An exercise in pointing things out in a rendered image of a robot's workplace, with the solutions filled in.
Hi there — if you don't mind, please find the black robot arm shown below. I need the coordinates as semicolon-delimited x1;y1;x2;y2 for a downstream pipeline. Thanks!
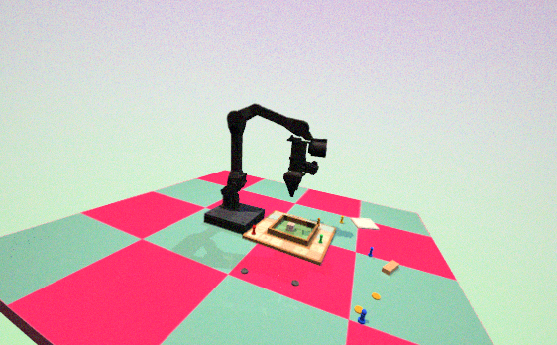
219;103;328;211

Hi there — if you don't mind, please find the tan rectangular block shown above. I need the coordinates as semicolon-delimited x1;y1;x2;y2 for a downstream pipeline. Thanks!
382;260;399;275

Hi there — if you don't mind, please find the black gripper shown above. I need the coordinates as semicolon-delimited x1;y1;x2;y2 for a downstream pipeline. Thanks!
283;154;306;197

